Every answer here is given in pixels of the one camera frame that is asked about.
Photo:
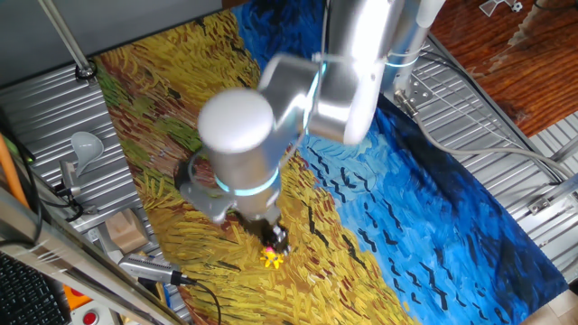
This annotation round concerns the yellow toy with pink patch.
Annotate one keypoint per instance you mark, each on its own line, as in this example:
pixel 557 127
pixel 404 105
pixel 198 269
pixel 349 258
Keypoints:
pixel 272 259

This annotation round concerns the wrist camera with grey bracket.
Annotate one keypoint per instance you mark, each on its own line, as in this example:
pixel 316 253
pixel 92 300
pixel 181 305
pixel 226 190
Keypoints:
pixel 203 201

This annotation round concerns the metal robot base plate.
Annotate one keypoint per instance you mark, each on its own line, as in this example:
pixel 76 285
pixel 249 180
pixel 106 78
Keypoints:
pixel 417 90

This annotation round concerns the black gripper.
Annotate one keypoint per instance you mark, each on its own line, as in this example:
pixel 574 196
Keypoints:
pixel 259 228

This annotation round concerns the thin metal pole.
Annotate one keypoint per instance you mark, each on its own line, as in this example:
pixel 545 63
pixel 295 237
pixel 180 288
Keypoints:
pixel 68 38

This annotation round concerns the orange box with red button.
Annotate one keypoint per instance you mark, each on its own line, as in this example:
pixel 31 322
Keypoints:
pixel 74 295

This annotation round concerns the grey box with red button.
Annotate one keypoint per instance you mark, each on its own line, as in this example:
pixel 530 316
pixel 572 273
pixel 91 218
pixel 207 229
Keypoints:
pixel 92 316

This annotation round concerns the large light wooden block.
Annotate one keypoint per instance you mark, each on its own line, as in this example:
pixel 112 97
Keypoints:
pixel 126 230

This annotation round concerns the small soccer ball figure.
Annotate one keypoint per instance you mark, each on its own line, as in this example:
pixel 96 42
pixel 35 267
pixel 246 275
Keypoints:
pixel 517 6

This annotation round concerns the black keyboard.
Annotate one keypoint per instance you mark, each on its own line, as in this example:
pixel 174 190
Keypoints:
pixel 27 293

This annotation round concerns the silver depth camera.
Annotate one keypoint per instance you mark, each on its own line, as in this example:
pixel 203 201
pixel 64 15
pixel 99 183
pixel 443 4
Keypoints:
pixel 146 268

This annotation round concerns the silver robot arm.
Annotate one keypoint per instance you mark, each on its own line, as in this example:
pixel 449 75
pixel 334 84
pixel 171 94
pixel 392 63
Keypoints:
pixel 244 149

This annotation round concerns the black and grey clamp mount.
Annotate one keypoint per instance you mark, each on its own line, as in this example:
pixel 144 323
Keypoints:
pixel 68 178

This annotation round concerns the white plastic ladle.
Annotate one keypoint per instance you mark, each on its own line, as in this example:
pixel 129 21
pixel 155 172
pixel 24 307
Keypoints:
pixel 86 149

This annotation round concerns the aluminium corner bracket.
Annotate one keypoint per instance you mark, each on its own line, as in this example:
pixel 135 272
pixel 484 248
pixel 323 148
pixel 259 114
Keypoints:
pixel 548 198

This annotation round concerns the aluminium frame bar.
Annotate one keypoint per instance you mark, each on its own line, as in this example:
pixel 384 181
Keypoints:
pixel 68 259

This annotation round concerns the orange tube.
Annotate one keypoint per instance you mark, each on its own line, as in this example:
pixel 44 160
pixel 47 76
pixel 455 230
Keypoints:
pixel 10 171

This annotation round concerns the Van Gogh painting print cloth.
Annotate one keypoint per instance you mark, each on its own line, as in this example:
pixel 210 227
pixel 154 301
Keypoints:
pixel 384 216

